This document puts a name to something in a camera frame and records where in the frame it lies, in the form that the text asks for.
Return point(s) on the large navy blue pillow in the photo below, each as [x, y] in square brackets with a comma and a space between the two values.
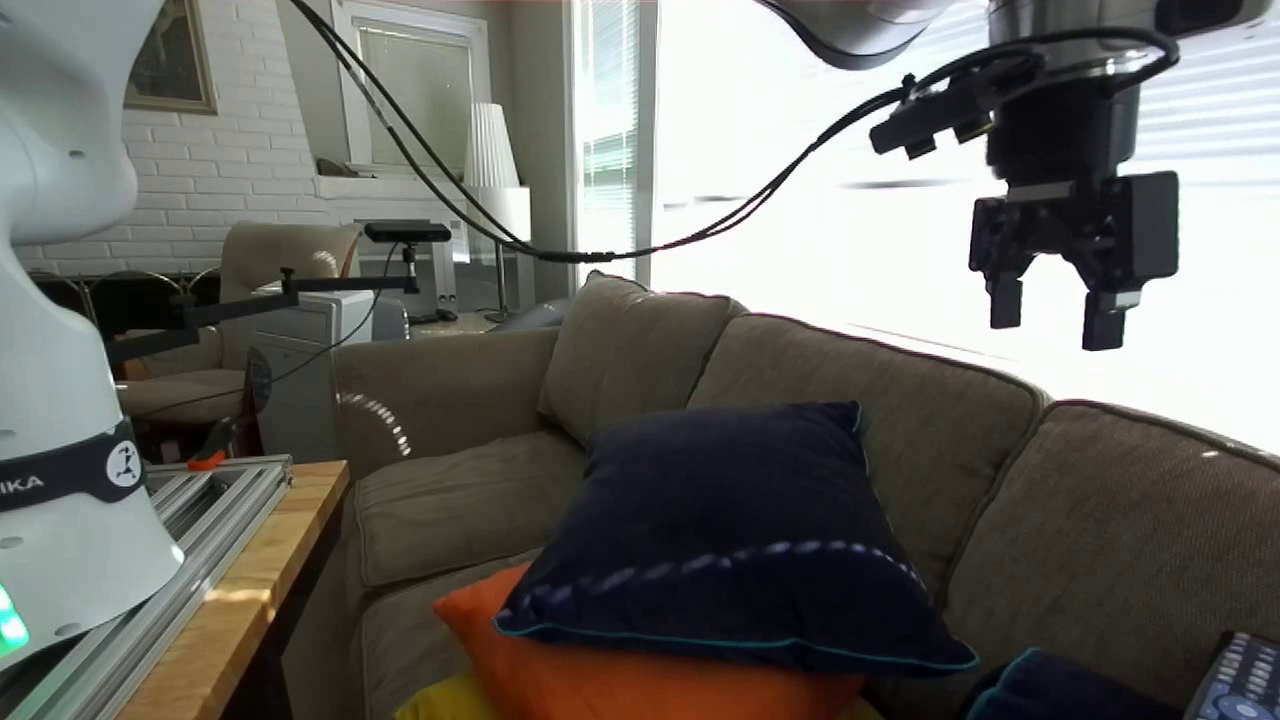
[733, 533]

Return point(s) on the yellow pillow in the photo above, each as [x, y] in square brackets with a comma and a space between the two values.
[446, 702]

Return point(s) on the orange pillow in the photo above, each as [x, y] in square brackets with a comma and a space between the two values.
[574, 682]

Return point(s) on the black camera on stand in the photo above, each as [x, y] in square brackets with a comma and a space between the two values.
[406, 231]

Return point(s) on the grey fabric sofa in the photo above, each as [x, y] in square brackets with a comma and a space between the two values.
[442, 523]

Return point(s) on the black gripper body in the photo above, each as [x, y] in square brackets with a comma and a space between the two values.
[1064, 223]

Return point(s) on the black remote with pale buttons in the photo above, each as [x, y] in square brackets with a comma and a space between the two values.
[1242, 682]

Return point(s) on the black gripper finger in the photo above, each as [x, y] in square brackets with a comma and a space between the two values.
[1004, 302]
[1105, 320]

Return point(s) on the beige armchair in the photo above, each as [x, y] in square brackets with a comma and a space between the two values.
[283, 254]

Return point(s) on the small navy pillow teal piping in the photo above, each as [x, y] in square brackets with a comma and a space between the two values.
[1064, 692]

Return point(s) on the grey metal cabinet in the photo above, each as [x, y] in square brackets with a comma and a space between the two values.
[306, 385]

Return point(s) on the wooden table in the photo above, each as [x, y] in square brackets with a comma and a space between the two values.
[224, 613]

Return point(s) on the bright window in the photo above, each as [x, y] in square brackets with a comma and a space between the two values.
[801, 302]

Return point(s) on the white table lamp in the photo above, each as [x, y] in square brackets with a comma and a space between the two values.
[491, 146]

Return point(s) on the grey sofa back cushion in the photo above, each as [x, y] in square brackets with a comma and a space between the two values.
[907, 442]
[627, 363]
[1133, 544]

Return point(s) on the framed wall picture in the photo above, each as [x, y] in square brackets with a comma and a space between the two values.
[165, 62]

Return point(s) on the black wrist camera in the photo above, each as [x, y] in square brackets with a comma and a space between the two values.
[955, 104]

